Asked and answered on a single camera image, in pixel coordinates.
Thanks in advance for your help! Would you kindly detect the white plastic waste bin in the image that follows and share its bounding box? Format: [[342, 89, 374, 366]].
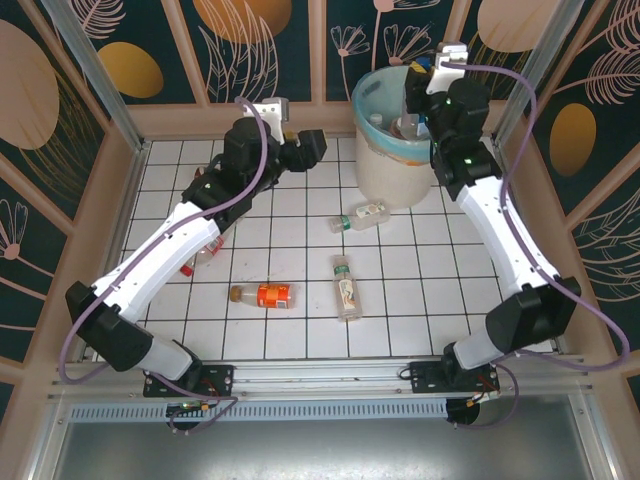
[[354, 127, 436, 210]]

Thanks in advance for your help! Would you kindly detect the squat clear bottle green cap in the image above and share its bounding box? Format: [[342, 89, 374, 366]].
[[328, 199, 391, 234]]

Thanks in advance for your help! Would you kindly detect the cola bottle red cap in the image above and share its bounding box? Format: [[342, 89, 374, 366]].
[[179, 227, 226, 277]]

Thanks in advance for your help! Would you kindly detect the orange label bottle brown cap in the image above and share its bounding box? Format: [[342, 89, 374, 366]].
[[228, 282, 297, 310]]

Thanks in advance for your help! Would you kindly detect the clear bottle floral white label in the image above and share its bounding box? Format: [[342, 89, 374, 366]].
[[330, 253, 364, 324]]

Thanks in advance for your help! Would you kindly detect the blue plastic bin liner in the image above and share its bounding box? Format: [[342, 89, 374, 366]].
[[351, 67, 436, 161]]

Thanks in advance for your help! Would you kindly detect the grey metal sheet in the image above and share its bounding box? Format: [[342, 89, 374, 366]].
[[29, 394, 616, 480]]

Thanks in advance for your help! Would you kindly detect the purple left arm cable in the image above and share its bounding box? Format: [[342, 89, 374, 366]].
[[58, 96, 269, 436]]

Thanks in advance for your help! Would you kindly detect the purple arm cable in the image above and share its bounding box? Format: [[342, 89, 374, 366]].
[[58, 96, 269, 436], [442, 60, 631, 431]]

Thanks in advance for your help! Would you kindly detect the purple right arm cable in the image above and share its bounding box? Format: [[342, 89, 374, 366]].
[[442, 60, 631, 431]]

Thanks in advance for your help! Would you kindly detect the aluminium frame post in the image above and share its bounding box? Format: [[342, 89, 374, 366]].
[[40, 0, 147, 151], [493, 0, 599, 146]]

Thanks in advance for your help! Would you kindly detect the aluminium side rail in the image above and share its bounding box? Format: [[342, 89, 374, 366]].
[[79, 141, 151, 362]]

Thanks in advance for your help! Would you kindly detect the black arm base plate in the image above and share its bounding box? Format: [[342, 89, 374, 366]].
[[143, 363, 236, 399], [408, 359, 501, 396]]

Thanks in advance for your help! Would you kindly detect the aluminium mounting rail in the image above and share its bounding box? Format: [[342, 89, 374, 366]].
[[49, 353, 596, 401]]

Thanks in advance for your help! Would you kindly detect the slotted grey cable duct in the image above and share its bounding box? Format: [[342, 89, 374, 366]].
[[68, 398, 449, 422]]

